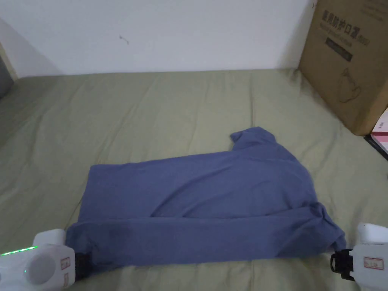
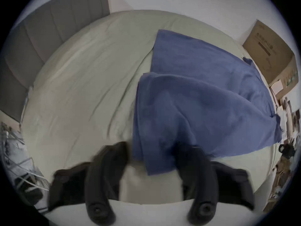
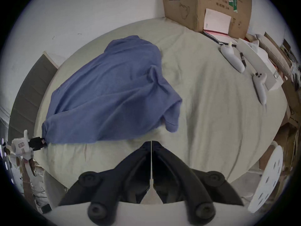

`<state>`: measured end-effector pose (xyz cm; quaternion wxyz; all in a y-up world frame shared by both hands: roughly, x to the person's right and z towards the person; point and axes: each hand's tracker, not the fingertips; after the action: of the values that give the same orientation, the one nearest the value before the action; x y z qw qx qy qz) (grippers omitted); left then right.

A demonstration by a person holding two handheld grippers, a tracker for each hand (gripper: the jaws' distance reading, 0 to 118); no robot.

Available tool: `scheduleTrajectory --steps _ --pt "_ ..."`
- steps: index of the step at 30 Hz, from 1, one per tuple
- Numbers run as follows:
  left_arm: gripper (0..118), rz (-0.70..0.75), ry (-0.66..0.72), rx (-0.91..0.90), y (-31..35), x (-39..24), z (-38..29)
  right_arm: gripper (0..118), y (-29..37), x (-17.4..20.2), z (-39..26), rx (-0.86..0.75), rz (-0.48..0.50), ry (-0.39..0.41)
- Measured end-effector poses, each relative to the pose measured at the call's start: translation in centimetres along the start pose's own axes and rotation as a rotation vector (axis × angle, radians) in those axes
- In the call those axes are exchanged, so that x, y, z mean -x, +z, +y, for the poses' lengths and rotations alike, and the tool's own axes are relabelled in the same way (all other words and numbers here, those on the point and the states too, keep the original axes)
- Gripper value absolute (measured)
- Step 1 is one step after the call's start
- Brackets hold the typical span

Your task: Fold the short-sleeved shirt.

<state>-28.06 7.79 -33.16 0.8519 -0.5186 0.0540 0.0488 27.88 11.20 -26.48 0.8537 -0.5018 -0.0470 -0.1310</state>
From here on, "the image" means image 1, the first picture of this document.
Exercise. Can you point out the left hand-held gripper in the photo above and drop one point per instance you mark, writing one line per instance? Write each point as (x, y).
(42, 266)

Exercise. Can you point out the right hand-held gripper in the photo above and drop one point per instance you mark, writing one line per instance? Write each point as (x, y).
(371, 263)

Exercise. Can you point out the dark blue shirt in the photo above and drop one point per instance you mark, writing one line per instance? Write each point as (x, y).
(197, 209)

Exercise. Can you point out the pink and white box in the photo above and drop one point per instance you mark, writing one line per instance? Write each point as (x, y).
(382, 130)

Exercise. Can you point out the bed with pale green sheet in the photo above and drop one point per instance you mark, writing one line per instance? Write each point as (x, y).
(151, 121)

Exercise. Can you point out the brown cardboard carton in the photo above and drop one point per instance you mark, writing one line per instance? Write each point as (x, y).
(345, 60)

